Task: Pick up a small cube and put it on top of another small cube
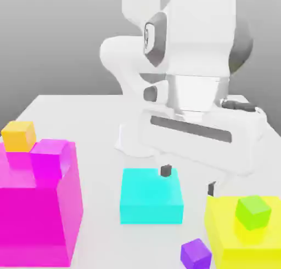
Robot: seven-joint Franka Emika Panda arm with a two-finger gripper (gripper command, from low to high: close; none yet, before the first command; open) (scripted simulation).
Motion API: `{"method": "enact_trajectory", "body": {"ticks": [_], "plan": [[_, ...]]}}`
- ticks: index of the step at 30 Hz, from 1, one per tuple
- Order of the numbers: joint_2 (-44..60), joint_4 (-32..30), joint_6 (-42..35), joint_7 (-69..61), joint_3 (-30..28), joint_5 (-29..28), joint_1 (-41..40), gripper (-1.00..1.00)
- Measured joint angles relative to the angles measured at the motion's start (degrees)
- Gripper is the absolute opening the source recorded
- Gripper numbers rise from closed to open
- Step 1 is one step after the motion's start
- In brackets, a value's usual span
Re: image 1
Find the large cyan box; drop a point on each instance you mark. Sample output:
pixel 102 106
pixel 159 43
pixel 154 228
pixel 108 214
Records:
pixel 149 198

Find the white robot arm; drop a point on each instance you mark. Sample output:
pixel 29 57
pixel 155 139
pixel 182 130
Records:
pixel 197 43

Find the small orange cube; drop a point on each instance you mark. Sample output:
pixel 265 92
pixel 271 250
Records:
pixel 17 137

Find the large magenta box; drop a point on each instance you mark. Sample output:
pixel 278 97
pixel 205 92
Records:
pixel 33 218

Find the large yellow box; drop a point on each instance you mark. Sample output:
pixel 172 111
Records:
pixel 241 251

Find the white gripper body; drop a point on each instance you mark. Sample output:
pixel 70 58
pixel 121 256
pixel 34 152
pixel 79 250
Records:
pixel 197 146

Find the small purple cube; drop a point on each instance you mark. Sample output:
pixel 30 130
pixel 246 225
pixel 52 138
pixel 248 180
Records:
pixel 195 254

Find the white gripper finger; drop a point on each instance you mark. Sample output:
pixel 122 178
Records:
pixel 165 170
pixel 211 189

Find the small magenta cube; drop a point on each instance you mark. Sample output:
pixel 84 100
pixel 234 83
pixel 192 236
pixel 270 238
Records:
pixel 46 163

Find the small green cube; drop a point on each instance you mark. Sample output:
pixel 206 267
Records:
pixel 252 212

